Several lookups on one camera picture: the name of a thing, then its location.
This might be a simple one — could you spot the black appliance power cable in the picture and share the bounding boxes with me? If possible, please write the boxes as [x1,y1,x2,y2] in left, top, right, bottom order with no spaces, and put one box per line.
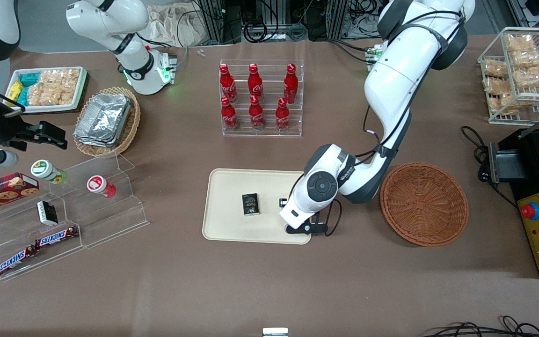
[460,125,519,207]

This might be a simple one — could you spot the cream plastic tray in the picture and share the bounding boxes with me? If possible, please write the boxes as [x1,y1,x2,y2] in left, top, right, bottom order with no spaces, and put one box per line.
[202,168,313,245]

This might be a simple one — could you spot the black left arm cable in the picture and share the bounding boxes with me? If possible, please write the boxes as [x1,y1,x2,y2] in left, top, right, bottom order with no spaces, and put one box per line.
[325,8,464,237]

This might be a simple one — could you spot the black right base cable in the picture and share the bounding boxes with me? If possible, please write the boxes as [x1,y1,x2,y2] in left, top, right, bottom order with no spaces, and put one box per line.
[136,32,190,71]

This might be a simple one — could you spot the red lid jar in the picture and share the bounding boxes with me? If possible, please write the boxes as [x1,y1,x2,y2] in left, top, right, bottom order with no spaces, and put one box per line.
[87,175,117,198]

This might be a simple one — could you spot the clear acrylic bottle rack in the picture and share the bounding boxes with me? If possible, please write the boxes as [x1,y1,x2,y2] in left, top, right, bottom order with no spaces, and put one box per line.
[219,59,305,138]

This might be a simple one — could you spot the Snickers chocolate bar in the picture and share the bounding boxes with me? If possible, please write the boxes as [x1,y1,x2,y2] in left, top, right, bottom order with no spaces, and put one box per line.
[0,247,38,277]
[34,226,79,249]

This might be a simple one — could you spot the yellow snack pack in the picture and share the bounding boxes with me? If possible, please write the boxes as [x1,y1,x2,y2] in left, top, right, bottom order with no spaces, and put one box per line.
[7,81,25,102]

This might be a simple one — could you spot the aluminium frame post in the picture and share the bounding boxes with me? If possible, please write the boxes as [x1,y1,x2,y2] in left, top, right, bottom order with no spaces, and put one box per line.
[327,0,350,41]
[198,0,243,45]

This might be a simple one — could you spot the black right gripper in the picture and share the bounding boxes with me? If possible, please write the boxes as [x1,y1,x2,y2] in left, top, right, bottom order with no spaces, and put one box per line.
[0,109,68,152]

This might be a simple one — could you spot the small black card box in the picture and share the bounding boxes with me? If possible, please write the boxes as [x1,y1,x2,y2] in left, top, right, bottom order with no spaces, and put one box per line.
[242,193,260,216]

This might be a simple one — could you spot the coiled black background cables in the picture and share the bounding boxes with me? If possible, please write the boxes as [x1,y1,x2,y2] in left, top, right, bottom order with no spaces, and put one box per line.
[244,0,308,44]

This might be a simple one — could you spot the black box appliance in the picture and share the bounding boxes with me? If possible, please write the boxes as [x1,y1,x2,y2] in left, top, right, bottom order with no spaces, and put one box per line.
[487,127,539,193]

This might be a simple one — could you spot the white wire basket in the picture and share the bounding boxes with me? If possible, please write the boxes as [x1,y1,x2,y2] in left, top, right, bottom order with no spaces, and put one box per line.
[478,27,539,125]

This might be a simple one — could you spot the black left base cables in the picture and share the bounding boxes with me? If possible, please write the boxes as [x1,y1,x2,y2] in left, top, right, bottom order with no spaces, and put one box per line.
[329,39,379,64]

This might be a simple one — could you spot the green lid jar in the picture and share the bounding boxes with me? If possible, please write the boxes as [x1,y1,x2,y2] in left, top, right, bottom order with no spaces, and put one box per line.
[31,159,67,184]

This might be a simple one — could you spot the white rectangular snack tray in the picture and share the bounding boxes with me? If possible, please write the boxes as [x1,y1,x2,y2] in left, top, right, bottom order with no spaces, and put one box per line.
[4,66,88,114]

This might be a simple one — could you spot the red cola bottle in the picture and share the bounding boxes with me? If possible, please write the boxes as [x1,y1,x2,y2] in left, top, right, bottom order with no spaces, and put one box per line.
[276,97,291,132]
[284,63,299,104]
[221,96,239,132]
[219,64,237,103]
[248,63,264,103]
[249,95,265,130]

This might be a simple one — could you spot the clear fried snack bag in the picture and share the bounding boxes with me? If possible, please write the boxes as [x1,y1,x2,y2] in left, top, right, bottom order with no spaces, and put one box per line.
[506,34,536,53]
[483,59,509,78]
[510,49,539,70]
[513,66,539,89]
[483,77,513,95]
[488,93,521,116]

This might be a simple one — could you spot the aluminium foil tray stack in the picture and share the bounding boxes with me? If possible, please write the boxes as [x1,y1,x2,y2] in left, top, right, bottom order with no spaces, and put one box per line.
[73,93,132,148]

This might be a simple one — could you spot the clear rice cracker bag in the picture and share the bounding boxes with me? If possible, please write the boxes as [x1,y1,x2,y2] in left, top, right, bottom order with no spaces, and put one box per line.
[57,81,79,105]
[40,69,81,88]
[27,82,59,106]

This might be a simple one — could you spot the light oval wicker basket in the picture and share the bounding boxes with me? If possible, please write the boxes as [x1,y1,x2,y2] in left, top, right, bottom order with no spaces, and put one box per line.
[73,87,141,158]

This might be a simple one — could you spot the clear acrylic step display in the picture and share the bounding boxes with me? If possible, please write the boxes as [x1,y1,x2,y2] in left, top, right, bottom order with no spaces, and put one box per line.
[0,151,150,283]

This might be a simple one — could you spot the black floor cable bundle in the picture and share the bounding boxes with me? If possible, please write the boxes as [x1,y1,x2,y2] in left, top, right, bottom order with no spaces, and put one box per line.
[422,316,539,337]

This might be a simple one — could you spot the small black white box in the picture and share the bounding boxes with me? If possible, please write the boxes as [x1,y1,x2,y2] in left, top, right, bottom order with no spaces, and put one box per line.
[36,200,58,226]

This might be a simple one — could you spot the brown round wicker basket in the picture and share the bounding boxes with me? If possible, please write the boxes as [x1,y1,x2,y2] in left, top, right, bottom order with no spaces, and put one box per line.
[380,162,469,247]

